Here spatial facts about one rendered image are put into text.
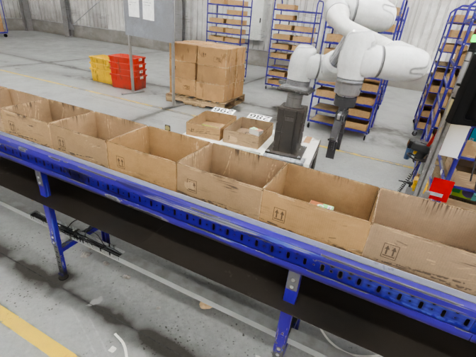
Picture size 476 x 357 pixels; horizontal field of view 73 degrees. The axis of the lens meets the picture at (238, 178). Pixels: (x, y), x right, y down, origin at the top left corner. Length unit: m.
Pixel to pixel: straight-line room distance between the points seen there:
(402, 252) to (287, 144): 1.32
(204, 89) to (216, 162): 4.51
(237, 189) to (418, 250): 0.64
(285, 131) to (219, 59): 3.74
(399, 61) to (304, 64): 1.07
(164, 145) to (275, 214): 0.79
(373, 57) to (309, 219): 0.58
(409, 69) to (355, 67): 0.17
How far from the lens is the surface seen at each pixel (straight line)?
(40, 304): 2.35
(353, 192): 1.43
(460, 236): 1.50
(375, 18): 1.71
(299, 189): 1.48
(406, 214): 1.45
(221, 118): 2.81
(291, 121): 2.25
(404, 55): 1.22
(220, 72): 5.89
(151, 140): 1.82
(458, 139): 1.98
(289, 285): 1.32
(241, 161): 1.54
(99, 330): 2.12
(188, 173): 1.35
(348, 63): 1.17
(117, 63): 7.32
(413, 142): 1.97
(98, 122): 2.07
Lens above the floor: 1.63
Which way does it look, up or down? 27 degrees down
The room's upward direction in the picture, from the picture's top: 5 degrees clockwise
